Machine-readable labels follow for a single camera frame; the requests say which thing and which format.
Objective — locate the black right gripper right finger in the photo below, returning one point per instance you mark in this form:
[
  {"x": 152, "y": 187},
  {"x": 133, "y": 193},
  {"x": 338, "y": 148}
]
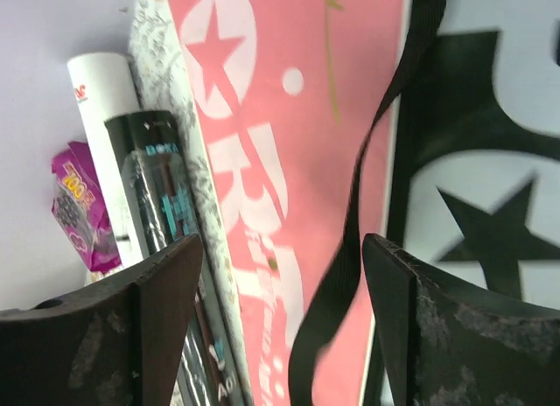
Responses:
[{"x": 445, "y": 341}]

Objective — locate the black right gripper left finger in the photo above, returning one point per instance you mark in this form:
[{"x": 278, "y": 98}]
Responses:
[{"x": 117, "y": 341}]

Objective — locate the black racket cover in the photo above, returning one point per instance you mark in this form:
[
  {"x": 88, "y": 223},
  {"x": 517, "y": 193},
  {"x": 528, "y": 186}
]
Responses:
[{"x": 475, "y": 175}]

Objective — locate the black shuttlecock tube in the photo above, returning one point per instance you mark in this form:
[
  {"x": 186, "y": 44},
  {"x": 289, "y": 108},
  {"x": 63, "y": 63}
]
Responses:
[{"x": 148, "y": 154}]

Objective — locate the white shuttlecock tube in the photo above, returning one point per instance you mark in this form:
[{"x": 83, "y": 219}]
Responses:
[{"x": 104, "y": 89}]

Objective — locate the pink racket cover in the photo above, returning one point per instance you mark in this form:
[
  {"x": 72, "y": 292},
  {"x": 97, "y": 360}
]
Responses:
[{"x": 286, "y": 90}]

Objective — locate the purple snack packet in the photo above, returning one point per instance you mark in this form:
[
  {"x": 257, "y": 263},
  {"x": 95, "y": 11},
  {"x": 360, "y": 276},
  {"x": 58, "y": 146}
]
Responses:
[{"x": 78, "y": 206}]

